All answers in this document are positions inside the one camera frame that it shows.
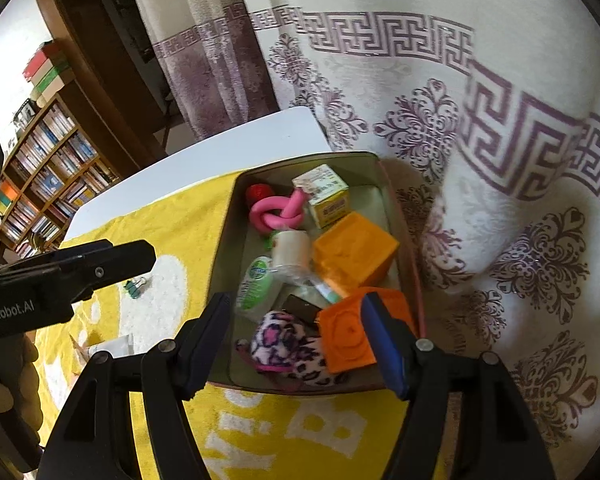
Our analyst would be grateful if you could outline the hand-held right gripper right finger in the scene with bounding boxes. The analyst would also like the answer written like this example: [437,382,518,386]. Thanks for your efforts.
[360,291,556,480]

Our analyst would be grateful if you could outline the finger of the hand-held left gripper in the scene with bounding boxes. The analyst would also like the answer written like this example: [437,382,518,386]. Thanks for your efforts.
[0,239,157,307]

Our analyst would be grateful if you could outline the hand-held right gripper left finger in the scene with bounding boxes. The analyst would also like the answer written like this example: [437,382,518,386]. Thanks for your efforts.
[37,291,233,480]

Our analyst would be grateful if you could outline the dark orange cube toy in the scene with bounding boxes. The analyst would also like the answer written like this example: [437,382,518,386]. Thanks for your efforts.
[316,286,418,375]

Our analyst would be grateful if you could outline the green binder clip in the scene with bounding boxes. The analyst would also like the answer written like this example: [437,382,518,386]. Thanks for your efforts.
[124,276,148,301]

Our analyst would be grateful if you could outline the pink leopard plush toy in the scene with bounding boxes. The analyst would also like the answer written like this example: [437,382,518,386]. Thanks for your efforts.
[236,310,351,392]

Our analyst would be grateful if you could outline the clear green-capped sanitizer bottle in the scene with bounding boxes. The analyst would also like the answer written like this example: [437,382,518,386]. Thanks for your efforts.
[235,255,286,322]

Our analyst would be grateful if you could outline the red cardboard box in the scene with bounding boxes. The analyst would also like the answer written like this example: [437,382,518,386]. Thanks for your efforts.
[211,151,426,393]

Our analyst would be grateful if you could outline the white cosmetic tube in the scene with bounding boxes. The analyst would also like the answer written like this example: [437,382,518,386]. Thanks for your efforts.
[70,332,135,363]

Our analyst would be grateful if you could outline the small black object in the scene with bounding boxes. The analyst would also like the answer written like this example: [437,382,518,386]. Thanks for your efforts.
[282,294,323,331]

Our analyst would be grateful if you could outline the light orange cube toy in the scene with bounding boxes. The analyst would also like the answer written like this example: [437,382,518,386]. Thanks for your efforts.
[311,211,400,297]

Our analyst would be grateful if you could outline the clear plastic packet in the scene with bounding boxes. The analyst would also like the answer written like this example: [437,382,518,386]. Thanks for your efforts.
[275,265,341,311]

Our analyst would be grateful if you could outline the pink knotted foam toy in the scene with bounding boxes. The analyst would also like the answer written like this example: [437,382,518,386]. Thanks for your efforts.
[249,186,308,235]

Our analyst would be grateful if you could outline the small red object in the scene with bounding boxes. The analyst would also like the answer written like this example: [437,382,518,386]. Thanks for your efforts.
[245,183,272,207]

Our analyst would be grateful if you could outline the small yellow white carton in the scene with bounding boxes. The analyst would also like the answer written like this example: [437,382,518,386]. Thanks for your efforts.
[292,164,351,228]

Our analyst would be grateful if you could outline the person's left hand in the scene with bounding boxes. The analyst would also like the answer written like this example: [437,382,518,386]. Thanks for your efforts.
[0,334,44,442]

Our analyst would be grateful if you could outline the wooden bookshelf with books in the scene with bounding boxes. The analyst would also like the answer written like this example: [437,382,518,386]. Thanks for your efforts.
[0,80,126,261]

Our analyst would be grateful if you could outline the yellow printed towel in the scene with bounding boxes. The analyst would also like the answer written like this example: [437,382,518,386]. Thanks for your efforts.
[32,170,461,480]

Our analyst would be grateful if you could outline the flat beige box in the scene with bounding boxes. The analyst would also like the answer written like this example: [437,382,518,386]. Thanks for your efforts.
[35,75,76,108]

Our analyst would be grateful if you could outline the flat green box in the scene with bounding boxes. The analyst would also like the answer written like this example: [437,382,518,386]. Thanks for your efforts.
[30,62,71,95]

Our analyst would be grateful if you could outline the flat red box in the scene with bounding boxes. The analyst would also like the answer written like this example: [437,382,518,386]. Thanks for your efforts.
[22,49,63,82]

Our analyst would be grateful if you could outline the white purple patterned curtain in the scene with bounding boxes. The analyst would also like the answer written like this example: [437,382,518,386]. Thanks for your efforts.
[122,0,600,480]

